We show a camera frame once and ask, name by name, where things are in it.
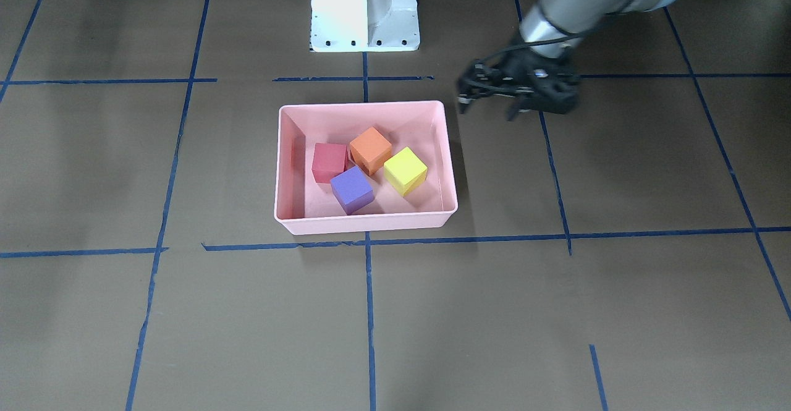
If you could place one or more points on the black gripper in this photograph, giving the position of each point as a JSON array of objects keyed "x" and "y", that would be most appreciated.
[{"x": 518, "y": 67}]

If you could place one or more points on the yellow-green foam block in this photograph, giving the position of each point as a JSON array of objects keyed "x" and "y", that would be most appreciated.
[{"x": 405, "y": 171}]

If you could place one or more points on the orange foam block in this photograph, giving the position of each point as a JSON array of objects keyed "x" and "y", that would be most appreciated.
[{"x": 370, "y": 150}]

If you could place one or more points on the purple foam block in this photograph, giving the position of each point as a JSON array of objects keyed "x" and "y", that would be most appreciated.
[{"x": 352, "y": 190}]

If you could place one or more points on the red foam block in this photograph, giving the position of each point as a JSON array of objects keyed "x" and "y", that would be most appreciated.
[{"x": 329, "y": 161}]

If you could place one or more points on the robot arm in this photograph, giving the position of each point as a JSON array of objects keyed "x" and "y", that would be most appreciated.
[{"x": 554, "y": 27}]

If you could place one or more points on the pink plastic bin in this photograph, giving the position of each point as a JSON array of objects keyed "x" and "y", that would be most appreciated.
[{"x": 305, "y": 207}]

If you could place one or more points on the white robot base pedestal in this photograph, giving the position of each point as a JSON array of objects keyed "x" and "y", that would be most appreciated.
[{"x": 358, "y": 26}]

